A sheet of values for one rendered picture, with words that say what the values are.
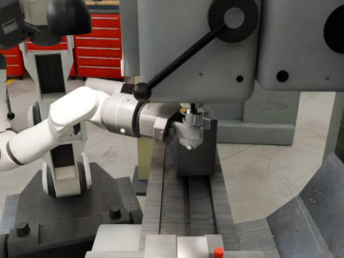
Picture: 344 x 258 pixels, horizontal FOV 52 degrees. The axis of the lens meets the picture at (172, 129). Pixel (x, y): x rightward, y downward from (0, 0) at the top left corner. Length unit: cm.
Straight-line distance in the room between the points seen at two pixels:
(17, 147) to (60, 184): 72
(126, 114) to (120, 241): 41
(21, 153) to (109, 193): 90
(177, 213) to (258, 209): 169
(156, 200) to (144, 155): 171
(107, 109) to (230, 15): 34
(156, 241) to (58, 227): 87
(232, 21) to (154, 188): 64
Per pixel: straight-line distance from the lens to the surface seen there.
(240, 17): 52
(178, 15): 55
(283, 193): 282
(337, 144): 96
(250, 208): 260
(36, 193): 179
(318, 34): 57
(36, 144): 83
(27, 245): 147
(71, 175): 153
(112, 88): 78
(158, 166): 115
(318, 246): 89
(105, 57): 535
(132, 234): 101
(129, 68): 65
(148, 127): 69
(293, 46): 56
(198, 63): 56
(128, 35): 64
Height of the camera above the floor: 151
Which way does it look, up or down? 24 degrees down
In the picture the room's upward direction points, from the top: straight up
